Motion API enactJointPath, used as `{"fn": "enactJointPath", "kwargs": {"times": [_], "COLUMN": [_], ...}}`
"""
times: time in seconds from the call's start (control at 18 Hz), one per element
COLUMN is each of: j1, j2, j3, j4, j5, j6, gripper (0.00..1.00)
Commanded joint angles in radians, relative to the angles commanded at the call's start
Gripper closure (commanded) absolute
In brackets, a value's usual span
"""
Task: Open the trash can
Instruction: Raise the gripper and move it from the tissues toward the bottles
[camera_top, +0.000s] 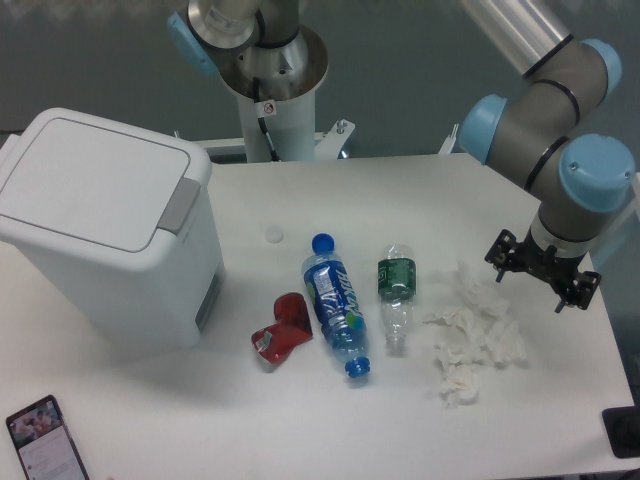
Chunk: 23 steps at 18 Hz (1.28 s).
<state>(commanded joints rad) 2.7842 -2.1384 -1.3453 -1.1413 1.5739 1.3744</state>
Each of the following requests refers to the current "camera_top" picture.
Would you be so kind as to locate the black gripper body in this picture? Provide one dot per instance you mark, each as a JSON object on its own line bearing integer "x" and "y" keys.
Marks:
{"x": 546, "y": 265}

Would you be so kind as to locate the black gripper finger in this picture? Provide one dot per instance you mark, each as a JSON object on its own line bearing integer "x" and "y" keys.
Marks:
{"x": 502, "y": 254}
{"x": 576, "y": 290}

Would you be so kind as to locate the white push-button trash can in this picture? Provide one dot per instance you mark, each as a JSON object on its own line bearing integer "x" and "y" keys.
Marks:
{"x": 119, "y": 219}

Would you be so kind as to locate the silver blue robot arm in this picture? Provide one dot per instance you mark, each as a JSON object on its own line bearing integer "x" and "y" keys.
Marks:
{"x": 580, "y": 183}

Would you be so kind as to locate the crushed red can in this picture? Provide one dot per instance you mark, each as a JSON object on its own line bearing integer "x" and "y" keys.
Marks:
{"x": 273, "y": 344}

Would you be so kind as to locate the crumpled white tissue upper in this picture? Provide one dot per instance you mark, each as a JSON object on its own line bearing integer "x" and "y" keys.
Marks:
{"x": 482, "y": 297}

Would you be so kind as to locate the crumpled white tissue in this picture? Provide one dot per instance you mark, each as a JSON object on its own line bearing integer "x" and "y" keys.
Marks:
{"x": 482, "y": 297}
{"x": 459, "y": 386}
{"x": 505, "y": 343}
{"x": 461, "y": 339}

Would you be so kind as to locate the crumpled white tissue right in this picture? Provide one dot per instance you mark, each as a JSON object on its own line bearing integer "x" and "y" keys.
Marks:
{"x": 505, "y": 343}

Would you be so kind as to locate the crumpled white tissue middle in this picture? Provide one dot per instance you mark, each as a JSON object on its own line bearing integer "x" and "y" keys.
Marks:
{"x": 461, "y": 339}

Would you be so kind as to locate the green label plastic bottle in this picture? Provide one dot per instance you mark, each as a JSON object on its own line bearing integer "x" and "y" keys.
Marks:
{"x": 396, "y": 288}

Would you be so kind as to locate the crumpled white tissue lower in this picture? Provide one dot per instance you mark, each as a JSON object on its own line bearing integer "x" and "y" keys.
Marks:
{"x": 459, "y": 386}

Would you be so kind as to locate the black device at edge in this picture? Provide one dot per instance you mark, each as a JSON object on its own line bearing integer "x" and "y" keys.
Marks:
{"x": 622, "y": 428}

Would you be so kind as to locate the blue label plastic bottle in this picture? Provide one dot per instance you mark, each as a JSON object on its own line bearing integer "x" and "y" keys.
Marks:
{"x": 336, "y": 307}

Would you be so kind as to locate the blue bottle cap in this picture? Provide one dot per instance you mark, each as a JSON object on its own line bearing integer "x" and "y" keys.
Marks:
{"x": 323, "y": 243}

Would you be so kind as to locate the smartphone with lit screen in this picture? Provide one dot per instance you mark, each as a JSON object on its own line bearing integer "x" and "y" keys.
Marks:
{"x": 43, "y": 442}

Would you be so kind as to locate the white mounting bracket with bolt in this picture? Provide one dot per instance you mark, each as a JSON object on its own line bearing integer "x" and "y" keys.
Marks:
{"x": 331, "y": 145}

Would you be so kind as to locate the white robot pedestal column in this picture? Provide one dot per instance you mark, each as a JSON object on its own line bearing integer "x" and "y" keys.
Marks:
{"x": 275, "y": 90}

